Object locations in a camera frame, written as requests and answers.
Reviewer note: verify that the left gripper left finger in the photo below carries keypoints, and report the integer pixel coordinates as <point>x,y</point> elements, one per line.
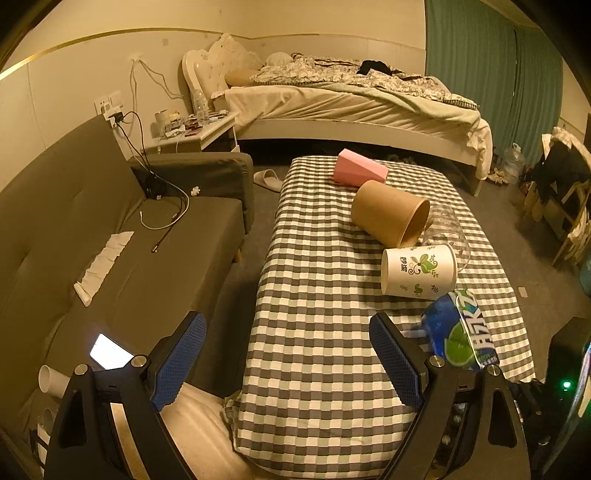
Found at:
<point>85,443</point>

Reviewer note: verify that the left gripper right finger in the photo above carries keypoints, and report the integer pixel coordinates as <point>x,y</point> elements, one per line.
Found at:
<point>466,424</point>

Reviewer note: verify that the blue plastic drink cup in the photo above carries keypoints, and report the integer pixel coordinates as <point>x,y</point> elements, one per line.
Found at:
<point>458,331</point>

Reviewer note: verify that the white plastic cup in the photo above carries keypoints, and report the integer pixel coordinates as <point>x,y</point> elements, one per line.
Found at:
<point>52,382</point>

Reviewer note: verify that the white floral paper cup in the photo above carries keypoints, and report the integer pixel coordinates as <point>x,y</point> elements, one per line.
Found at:
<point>421,272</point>

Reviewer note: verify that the clear glass cup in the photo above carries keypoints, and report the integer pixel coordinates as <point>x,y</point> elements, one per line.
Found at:
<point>443,227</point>

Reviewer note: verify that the brown paper cup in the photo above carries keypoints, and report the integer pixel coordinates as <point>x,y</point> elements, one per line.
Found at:
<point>394,217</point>

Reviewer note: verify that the pink faceted cup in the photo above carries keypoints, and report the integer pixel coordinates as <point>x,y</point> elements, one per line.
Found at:
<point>354,169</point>

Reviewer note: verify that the lit smartphone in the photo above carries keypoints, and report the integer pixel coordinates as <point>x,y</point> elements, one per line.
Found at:
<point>109,355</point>

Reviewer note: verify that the checkered tablecloth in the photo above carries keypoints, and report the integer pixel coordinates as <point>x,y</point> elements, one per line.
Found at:
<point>315,400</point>

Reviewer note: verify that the folded white paper strip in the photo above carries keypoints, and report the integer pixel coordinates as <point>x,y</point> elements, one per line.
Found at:
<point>96,273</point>

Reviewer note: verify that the grey sofa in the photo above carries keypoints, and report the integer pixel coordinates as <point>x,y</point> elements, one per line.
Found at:
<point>56,217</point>

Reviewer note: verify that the wooden chair with clothes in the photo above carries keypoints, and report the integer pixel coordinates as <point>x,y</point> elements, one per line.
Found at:
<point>562,179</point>

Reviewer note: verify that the beige slipper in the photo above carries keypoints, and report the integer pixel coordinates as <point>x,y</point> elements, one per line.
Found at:
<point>268,179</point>

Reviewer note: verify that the white nightstand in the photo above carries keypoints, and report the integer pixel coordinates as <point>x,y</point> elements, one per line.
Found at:
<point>218,135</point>

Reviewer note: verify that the green curtain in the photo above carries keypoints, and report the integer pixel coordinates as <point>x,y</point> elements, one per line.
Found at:
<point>514,73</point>

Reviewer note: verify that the white bed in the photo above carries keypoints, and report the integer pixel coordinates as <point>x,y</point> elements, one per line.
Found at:
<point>219,78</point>

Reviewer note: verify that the floral blanket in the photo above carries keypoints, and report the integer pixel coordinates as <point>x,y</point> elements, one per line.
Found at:
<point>310,70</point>

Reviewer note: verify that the wall power socket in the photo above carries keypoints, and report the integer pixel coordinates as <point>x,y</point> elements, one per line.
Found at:
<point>108,106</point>

